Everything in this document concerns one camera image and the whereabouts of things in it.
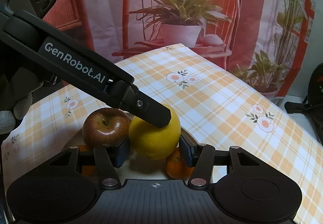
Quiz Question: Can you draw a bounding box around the yellow lemon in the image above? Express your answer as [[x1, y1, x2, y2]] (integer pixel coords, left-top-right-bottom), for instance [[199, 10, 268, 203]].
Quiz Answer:
[[129, 105, 181, 160]]

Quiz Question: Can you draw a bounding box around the beige round plate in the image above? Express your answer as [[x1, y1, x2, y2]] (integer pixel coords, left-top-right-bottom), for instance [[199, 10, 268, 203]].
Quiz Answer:
[[63, 129, 229, 186]]

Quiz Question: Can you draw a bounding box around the orange plaid tablecloth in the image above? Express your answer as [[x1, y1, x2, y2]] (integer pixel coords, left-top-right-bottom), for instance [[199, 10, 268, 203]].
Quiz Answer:
[[2, 45, 322, 223]]

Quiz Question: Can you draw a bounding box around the dark red apple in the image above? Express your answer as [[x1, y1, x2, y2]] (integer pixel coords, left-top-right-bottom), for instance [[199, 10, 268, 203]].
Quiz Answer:
[[82, 107, 131, 148]]

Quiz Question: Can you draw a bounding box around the gloved left hand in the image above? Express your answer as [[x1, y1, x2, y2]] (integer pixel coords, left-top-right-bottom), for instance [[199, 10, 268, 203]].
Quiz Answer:
[[1, 67, 43, 136]]

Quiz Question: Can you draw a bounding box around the printed pink backdrop cloth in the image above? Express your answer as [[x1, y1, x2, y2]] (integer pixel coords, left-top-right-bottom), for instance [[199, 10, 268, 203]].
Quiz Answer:
[[45, 0, 315, 99]]

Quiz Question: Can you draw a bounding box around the black exercise bike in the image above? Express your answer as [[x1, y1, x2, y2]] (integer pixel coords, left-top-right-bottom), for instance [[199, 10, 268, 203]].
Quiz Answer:
[[284, 63, 323, 143]]

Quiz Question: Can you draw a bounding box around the small orange mandarin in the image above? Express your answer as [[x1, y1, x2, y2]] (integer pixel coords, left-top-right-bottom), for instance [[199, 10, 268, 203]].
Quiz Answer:
[[78, 145, 96, 177]]

